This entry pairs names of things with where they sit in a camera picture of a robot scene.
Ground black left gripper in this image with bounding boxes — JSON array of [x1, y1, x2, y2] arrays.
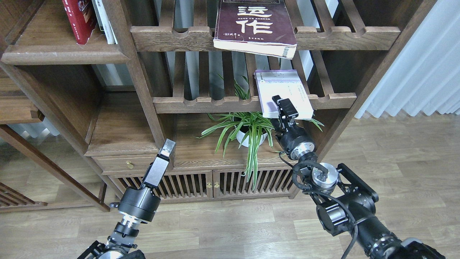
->
[[118, 139, 176, 222]]

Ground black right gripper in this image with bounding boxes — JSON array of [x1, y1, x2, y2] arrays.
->
[[271, 95, 317, 160]]

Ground white purple book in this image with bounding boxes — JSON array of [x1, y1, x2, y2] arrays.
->
[[254, 69, 314, 120]]

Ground red survival guide book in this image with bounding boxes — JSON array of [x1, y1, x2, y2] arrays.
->
[[62, 0, 97, 45]]

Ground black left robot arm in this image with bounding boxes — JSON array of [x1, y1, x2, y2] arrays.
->
[[78, 139, 176, 259]]

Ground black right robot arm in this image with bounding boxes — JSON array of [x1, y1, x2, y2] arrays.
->
[[271, 95, 444, 259]]

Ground white upright books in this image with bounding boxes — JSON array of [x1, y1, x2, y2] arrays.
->
[[92, 0, 118, 44]]

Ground brass drawer knob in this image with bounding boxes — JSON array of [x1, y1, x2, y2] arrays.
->
[[126, 161, 134, 169]]

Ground green spider plant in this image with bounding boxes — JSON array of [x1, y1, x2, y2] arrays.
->
[[194, 72, 324, 191]]

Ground white plant pot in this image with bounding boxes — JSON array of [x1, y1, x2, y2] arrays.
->
[[236, 131, 268, 147]]

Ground dark maroon book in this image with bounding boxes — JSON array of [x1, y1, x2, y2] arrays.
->
[[213, 0, 297, 60]]

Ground dark wooden bookshelf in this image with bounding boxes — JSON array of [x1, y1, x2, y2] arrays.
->
[[1, 0, 436, 202]]

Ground white pleated curtain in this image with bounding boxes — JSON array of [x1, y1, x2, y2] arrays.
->
[[355, 0, 460, 119]]

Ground wooden side furniture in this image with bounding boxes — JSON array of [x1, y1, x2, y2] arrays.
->
[[1, 71, 108, 212]]

